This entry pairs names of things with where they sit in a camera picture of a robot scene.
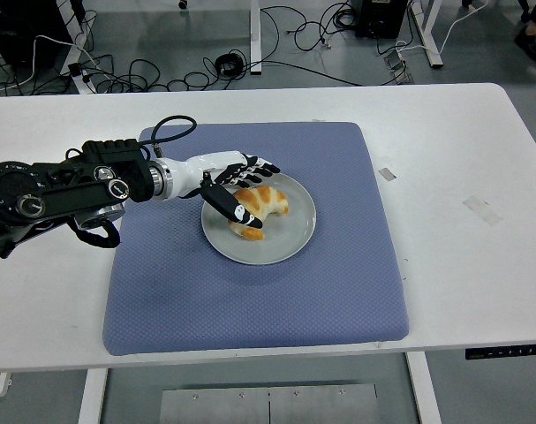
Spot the white table leg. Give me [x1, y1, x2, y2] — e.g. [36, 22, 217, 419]
[405, 352, 443, 424]
[76, 367, 109, 424]

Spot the croissant bread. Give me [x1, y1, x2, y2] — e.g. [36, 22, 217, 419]
[228, 185, 291, 242]

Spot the white slanted desk leg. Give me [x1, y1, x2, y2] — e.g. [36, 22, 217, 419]
[55, 0, 94, 95]

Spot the coiled black cable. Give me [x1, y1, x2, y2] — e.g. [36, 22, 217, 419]
[215, 52, 245, 80]

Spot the white desk leg straight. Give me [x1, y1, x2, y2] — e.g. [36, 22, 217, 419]
[248, 0, 263, 75]

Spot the blue quilted mat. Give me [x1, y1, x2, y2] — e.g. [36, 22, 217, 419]
[102, 121, 412, 358]

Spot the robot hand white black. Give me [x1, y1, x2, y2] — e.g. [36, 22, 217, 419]
[166, 150, 281, 230]

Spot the black table control panel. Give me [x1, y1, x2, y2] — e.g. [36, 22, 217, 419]
[465, 344, 536, 361]

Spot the black power adapter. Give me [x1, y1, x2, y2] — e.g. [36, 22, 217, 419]
[67, 62, 92, 85]

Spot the grey foot pedal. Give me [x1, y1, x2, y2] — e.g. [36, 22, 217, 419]
[383, 49, 416, 86]

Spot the black computer case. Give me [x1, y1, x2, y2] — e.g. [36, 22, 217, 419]
[354, 0, 409, 39]

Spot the white desk leg with foot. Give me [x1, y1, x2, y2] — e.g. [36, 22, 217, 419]
[410, 0, 446, 69]

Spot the grey round plate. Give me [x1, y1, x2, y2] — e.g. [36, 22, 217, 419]
[200, 170, 318, 267]

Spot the large clear tape piece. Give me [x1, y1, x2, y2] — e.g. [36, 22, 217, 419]
[463, 195, 504, 228]

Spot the person's foot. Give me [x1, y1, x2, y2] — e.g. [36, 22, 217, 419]
[513, 25, 536, 66]

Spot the white cable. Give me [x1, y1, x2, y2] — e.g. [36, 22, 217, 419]
[0, 34, 118, 98]
[395, 0, 487, 57]

